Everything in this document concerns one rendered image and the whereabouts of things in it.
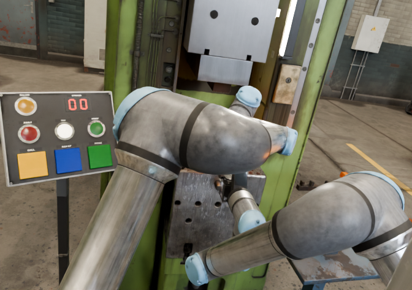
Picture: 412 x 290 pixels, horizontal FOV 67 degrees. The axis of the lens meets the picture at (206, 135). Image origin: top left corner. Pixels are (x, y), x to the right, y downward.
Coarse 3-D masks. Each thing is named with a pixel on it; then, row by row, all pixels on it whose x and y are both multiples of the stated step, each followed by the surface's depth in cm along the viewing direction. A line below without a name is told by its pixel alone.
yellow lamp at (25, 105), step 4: (24, 100) 95; (28, 100) 95; (20, 104) 94; (24, 104) 94; (28, 104) 95; (32, 104) 96; (20, 108) 94; (24, 108) 94; (28, 108) 95; (32, 108) 96; (24, 112) 94; (28, 112) 95
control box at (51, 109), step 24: (0, 96) 92; (24, 96) 95; (48, 96) 99; (72, 96) 103; (96, 96) 107; (0, 120) 91; (24, 120) 94; (48, 120) 98; (72, 120) 102; (96, 120) 106; (24, 144) 94; (48, 144) 97; (72, 144) 101; (96, 144) 105; (48, 168) 96; (96, 168) 106
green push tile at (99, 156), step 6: (108, 144) 107; (90, 150) 103; (96, 150) 104; (102, 150) 106; (108, 150) 107; (90, 156) 103; (96, 156) 104; (102, 156) 105; (108, 156) 106; (90, 162) 103; (96, 162) 104; (102, 162) 105; (108, 162) 106; (90, 168) 103
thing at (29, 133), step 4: (24, 128) 94; (28, 128) 94; (32, 128) 95; (24, 132) 94; (28, 132) 94; (32, 132) 95; (36, 132) 96; (24, 136) 94; (28, 136) 94; (32, 136) 95; (36, 136) 95; (28, 140) 94
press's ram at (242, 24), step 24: (192, 0) 111; (216, 0) 107; (240, 0) 108; (264, 0) 109; (192, 24) 108; (216, 24) 110; (240, 24) 111; (264, 24) 112; (192, 48) 112; (216, 48) 113; (240, 48) 114; (264, 48) 116
